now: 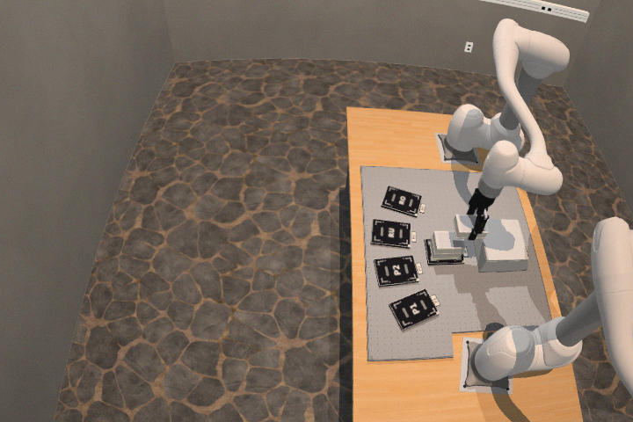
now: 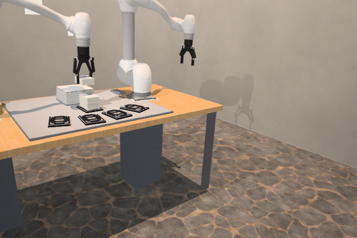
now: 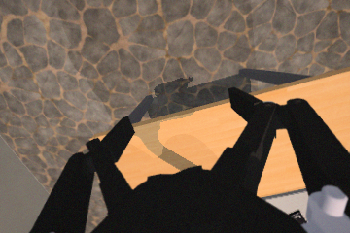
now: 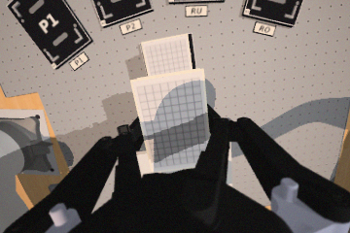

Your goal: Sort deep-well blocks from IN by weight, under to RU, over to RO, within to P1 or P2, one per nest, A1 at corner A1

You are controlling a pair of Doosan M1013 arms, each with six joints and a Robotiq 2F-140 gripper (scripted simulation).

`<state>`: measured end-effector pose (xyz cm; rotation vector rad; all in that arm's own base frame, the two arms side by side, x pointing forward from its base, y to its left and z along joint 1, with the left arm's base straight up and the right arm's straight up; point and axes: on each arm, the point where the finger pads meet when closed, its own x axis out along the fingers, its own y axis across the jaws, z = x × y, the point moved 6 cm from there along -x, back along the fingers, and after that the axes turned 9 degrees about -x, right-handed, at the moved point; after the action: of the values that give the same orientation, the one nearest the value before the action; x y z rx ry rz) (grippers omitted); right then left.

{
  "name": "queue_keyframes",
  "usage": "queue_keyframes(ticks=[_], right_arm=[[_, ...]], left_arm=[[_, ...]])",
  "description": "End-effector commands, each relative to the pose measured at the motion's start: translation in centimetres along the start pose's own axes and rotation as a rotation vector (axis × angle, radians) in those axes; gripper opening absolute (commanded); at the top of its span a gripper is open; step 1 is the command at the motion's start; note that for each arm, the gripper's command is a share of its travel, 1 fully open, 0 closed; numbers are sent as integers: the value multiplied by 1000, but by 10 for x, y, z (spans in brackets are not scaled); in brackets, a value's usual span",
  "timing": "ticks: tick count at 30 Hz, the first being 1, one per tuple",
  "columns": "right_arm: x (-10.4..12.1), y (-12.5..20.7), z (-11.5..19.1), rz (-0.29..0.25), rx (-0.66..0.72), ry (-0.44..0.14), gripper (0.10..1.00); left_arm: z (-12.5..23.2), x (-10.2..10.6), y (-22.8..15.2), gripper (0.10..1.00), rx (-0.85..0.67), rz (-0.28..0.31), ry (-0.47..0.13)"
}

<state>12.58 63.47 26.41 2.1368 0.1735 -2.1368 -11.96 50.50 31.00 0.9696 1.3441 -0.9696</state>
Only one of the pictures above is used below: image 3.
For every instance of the black rectangular nest pad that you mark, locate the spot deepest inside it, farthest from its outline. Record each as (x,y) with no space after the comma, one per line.
(298,217)

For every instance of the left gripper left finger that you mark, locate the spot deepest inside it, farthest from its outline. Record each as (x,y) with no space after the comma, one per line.
(66,210)

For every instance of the grey base plate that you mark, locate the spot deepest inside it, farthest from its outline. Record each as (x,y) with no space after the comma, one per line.
(289,202)

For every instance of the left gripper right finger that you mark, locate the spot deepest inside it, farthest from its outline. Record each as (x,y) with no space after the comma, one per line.
(323,161)

